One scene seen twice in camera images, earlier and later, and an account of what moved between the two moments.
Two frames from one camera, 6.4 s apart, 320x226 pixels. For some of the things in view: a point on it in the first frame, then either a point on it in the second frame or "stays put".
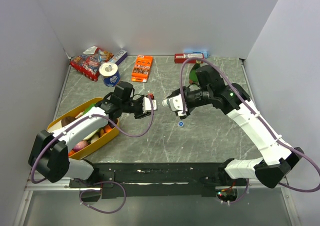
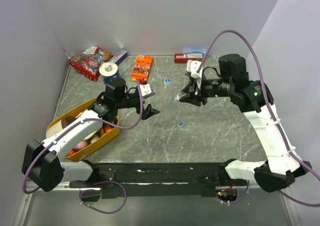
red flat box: x=181 y=57 stays put
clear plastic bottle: x=162 y=102 → x=166 y=83
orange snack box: x=142 y=68 stays put
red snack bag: x=89 y=62 stays put
